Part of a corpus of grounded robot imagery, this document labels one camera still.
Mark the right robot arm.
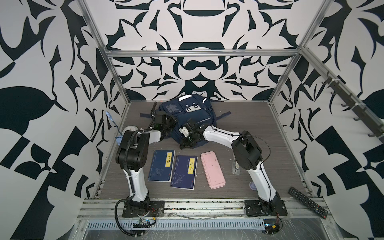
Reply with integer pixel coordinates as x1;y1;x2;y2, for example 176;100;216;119
178;120;286;214

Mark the black remote control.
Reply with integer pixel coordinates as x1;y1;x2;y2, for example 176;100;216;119
289;187;328;219

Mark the white slotted cable duct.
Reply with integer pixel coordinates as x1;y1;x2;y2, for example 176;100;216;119
85;218;266;231

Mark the navy blue student backpack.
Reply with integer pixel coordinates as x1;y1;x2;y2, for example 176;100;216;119
140;94;231;145

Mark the white round alarm clock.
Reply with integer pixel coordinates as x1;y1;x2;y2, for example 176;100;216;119
122;126;138;135

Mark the dark blue book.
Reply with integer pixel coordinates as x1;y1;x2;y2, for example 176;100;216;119
148;150;175;182
170;155;198;191

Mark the clear plastic pen box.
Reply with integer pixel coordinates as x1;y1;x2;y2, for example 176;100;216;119
232;159;241;175

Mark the small green circuit board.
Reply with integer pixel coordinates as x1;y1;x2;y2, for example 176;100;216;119
262;222;282;235

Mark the pink pencil case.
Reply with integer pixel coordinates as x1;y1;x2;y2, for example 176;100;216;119
201;151;226;190

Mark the wall hook rack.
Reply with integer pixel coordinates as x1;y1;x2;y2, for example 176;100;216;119
322;71;384;144

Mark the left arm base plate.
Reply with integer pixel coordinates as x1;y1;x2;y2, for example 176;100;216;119
122;201;165;218

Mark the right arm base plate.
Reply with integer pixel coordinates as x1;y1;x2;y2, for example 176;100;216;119
244;200;288;217

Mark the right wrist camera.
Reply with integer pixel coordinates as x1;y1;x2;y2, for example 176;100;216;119
179;127;191;138

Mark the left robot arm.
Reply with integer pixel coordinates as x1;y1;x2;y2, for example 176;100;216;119
116;103;176;212

